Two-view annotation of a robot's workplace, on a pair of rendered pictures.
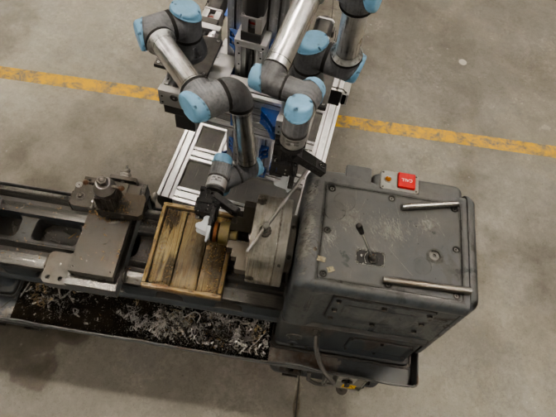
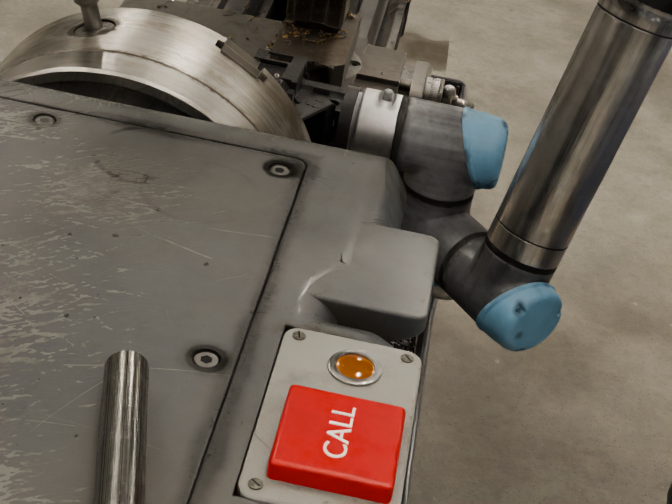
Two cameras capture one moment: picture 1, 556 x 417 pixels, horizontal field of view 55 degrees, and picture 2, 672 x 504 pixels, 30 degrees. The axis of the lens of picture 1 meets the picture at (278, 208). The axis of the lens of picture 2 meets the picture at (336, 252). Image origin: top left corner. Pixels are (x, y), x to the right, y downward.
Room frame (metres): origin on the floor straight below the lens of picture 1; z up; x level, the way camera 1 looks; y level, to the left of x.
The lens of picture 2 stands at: (1.08, -0.88, 1.67)
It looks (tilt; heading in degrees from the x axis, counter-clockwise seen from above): 34 degrees down; 94
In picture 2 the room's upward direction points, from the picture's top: 10 degrees clockwise
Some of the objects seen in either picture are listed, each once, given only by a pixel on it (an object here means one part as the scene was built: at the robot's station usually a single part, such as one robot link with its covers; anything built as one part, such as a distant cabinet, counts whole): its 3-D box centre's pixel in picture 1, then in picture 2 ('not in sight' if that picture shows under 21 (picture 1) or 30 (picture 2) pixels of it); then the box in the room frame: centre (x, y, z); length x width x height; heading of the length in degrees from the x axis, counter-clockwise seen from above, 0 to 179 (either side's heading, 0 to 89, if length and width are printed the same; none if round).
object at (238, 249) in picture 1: (240, 259); not in sight; (0.75, 0.10, 1.08); 0.12 x 0.11 x 0.05; 1
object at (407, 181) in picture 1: (406, 181); (337, 446); (1.07, -0.42, 1.26); 0.06 x 0.06 x 0.02; 1
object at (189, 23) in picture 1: (184, 19); not in sight; (1.59, 0.48, 1.33); 0.13 x 0.12 x 0.14; 130
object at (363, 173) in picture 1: (357, 177); (366, 281); (1.06, -0.26, 1.24); 0.09 x 0.08 x 0.03; 91
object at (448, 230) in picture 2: (224, 180); (438, 235); (1.11, 0.23, 0.98); 0.11 x 0.08 x 0.11; 130
